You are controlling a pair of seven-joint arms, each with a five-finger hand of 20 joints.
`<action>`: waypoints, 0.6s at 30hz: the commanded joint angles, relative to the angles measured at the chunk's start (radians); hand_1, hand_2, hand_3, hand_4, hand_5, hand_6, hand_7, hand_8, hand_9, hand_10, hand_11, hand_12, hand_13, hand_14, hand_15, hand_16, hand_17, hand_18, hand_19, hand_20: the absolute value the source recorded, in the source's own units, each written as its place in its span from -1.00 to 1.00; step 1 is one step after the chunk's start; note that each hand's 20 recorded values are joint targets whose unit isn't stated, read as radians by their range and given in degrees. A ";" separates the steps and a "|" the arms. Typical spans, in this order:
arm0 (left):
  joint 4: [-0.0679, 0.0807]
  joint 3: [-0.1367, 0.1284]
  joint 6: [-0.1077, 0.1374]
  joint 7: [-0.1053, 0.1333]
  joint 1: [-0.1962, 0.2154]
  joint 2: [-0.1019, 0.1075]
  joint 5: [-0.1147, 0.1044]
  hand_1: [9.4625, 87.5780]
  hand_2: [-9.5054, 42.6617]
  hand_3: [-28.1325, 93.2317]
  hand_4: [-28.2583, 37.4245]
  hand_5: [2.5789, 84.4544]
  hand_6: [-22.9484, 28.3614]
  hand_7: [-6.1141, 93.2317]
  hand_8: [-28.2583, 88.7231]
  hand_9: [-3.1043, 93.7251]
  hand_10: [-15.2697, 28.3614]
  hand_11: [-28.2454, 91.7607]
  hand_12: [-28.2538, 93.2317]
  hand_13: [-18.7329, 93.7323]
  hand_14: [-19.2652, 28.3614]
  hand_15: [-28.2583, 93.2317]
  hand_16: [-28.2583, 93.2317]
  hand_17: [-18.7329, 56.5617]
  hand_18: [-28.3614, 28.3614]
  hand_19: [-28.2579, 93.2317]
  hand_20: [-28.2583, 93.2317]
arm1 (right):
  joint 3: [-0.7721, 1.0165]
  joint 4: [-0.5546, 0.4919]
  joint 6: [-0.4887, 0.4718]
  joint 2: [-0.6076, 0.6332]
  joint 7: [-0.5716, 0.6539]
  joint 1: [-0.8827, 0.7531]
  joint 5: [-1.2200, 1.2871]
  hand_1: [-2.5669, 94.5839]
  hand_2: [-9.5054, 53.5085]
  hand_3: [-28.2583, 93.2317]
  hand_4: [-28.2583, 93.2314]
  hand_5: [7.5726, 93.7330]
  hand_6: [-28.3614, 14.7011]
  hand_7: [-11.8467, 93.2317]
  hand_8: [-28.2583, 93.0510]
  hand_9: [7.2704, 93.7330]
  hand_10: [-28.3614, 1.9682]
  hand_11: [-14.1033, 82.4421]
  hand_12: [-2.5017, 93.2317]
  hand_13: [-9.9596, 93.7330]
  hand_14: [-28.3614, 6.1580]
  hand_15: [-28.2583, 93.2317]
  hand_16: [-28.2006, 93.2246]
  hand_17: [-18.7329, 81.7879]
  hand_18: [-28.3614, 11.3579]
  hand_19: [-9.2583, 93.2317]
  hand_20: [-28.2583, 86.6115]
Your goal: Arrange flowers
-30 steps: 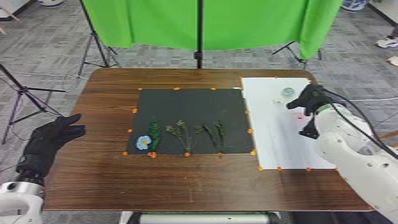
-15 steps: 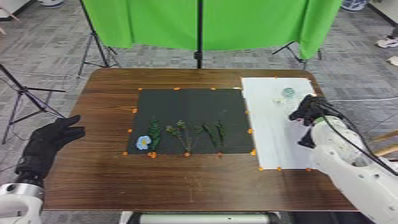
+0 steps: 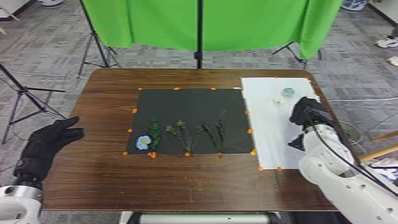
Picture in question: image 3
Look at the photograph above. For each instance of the white flower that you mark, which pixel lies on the white flower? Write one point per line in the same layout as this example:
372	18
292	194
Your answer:
278	100

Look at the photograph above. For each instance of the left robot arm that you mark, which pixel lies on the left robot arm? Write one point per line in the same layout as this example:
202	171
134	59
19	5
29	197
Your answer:
17	203

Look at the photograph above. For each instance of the black light stand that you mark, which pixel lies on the black light stand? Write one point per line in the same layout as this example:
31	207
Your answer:
95	36
296	53

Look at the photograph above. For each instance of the pale teal flower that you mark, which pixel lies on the pale teal flower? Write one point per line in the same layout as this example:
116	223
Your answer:
289	92

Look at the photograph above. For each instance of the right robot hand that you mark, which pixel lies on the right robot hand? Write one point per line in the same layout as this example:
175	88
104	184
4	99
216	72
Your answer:
308	110

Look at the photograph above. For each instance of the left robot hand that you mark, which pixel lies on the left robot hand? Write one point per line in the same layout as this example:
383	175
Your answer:
45	146

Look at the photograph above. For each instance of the blue flower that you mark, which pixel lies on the blue flower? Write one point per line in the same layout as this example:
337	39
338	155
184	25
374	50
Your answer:
143	142

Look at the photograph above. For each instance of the person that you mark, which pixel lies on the person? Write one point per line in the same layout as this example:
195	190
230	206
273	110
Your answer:
388	42

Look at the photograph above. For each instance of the black stand pole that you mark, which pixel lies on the black stand pole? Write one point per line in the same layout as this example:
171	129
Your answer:
200	33

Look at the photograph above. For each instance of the dark mat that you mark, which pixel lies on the dark mat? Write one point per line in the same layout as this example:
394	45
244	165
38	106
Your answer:
189	113

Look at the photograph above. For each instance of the black tripod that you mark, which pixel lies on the black tripod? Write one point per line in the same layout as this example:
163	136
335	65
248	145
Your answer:
24	91

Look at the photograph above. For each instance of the blue white vase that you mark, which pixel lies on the blue white vase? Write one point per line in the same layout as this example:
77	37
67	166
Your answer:
354	4
52	2

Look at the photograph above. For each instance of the white sheet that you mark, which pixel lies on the white sheet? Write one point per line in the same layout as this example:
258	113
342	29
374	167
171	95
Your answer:
269	133

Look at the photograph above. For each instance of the pale grey bar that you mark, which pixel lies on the pale grey bar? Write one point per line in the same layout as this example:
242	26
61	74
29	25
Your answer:
205	218

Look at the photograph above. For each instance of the green sprig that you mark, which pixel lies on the green sprig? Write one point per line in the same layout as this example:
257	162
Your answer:
209	133
221	131
155	131

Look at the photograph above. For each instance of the yellow flower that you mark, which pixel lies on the yellow flower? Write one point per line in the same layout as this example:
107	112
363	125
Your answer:
180	132

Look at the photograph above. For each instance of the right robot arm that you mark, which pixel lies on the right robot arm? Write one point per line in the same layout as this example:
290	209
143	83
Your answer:
344	180

